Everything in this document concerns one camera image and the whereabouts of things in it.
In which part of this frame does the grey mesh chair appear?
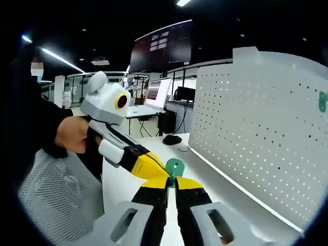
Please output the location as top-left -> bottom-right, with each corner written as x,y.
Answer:
17,148 -> 105,245

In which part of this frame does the black computer tower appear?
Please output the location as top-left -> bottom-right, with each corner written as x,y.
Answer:
157,111 -> 177,136

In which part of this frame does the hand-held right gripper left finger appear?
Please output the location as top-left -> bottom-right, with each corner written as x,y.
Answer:
87,176 -> 171,246

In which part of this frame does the black desktop monitor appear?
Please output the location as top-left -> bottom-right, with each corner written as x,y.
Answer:
176,86 -> 196,101

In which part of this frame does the large dark wall screen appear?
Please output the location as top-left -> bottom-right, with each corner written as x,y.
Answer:
129,19 -> 193,74

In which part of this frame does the person's left hand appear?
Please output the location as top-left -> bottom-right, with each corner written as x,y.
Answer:
55,116 -> 103,154

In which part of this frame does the open white laptop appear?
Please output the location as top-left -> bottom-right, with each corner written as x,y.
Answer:
125,77 -> 173,119

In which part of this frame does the white perforated mounting plate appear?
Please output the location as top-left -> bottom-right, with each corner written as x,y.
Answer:
188,57 -> 328,235

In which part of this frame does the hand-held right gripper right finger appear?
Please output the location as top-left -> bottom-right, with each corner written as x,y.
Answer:
175,176 -> 259,246

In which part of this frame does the small black round object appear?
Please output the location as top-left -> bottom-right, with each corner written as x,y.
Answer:
162,134 -> 183,146

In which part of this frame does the green hook assembly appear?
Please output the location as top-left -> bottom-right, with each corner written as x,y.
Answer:
165,158 -> 186,189
318,91 -> 328,114

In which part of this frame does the ceiling air vent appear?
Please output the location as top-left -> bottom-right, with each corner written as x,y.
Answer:
90,58 -> 111,67

